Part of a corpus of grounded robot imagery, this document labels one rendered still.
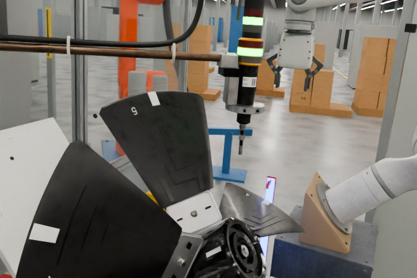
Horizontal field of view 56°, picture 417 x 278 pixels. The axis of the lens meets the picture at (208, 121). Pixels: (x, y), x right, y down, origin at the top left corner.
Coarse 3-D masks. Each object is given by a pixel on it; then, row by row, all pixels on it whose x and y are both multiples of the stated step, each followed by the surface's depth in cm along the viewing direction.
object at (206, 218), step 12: (204, 192) 73; (180, 204) 72; (192, 204) 72; (204, 204) 72; (216, 204) 73; (180, 216) 71; (204, 216) 72; (216, 216) 72; (192, 228) 70; (204, 228) 71
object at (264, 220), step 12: (228, 192) 97; (240, 192) 99; (252, 192) 102; (228, 204) 91; (240, 204) 93; (252, 204) 94; (264, 204) 97; (228, 216) 85; (240, 216) 86; (252, 216) 87; (264, 216) 89; (276, 216) 92; (288, 216) 98; (252, 228) 80; (264, 228) 83; (276, 228) 85; (288, 228) 89; (300, 228) 94
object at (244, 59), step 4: (240, 56) 68; (244, 56) 67; (248, 56) 67; (252, 56) 67; (240, 60) 68; (244, 60) 67; (248, 60) 67; (252, 60) 67; (256, 60) 67; (260, 60) 68
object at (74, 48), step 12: (0, 48) 59; (12, 48) 59; (24, 48) 60; (36, 48) 60; (48, 48) 61; (60, 48) 61; (72, 48) 61; (84, 48) 62; (96, 48) 62; (108, 48) 63; (120, 48) 63; (192, 60) 67; (204, 60) 67; (216, 60) 67
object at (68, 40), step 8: (200, 0) 64; (200, 8) 65; (192, 24) 65; (8, 40) 59; (16, 40) 60; (24, 40) 60; (32, 40) 60; (40, 40) 60; (48, 40) 60; (56, 40) 61; (64, 40) 61; (72, 40) 61; (80, 40) 62; (88, 40) 62; (96, 40) 62; (104, 40) 63; (168, 40) 65; (176, 40) 65
